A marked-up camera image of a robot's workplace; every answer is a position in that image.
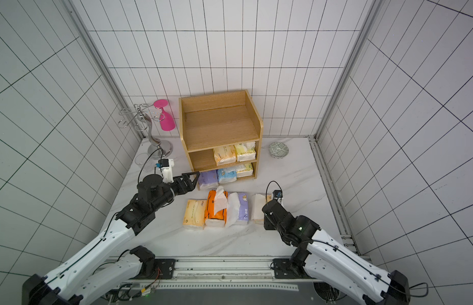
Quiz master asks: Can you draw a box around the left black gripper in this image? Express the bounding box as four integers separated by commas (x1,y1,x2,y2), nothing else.
152,172,201,210

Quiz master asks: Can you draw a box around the purple tissue pack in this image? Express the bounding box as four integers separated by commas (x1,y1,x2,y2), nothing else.
225,193,249,227
198,170,219,190

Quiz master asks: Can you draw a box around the yellow tissue pack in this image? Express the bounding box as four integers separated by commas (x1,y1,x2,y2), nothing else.
183,200,207,230

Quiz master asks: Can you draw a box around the beige tissue pack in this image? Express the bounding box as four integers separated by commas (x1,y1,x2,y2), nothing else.
250,194,272,224
213,145,237,166

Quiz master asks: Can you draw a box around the orange tissue pack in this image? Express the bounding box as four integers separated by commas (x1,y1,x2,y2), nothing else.
205,186,228,228

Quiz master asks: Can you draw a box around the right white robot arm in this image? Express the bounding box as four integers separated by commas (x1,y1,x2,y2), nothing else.
262,200,411,304

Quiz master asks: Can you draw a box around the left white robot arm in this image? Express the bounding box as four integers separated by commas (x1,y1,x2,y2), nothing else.
21,172,200,304

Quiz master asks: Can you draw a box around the purple tissue pack bottom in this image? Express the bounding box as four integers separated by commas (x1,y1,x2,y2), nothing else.
198,170,219,190

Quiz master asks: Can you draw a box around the blue tissue pack bottom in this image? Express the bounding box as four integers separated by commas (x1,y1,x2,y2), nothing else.
217,167,237,184

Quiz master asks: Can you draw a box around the yellow-white tissue pack bottom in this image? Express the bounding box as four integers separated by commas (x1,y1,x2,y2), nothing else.
235,163,254,179

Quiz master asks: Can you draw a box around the white-yellow tissue pack middle-right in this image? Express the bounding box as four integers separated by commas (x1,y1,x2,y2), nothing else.
235,141,256,162

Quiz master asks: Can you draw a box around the wooden three-tier shelf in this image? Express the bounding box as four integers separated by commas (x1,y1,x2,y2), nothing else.
179,90,264,180

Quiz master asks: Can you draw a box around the silver glass holder stand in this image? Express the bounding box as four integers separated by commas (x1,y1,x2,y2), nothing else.
117,104,173,160

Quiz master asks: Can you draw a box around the clear plastic cup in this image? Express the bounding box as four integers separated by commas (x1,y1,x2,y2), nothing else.
134,152,149,169

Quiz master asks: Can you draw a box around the pink wine glass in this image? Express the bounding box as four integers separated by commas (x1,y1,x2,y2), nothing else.
153,99,176,132

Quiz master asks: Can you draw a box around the patterned ceramic bowl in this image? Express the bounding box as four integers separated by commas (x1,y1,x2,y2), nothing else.
268,142,289,159

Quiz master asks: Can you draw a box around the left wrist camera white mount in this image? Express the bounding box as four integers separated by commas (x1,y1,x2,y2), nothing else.
157,158,175,184

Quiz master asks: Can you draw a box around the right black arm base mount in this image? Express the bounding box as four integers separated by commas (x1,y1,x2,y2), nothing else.
270,247,326,280

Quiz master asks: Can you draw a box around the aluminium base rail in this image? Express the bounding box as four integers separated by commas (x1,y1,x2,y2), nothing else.
87,256,378,292

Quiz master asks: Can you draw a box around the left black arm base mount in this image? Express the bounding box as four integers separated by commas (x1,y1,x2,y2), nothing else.
118,246,176,280

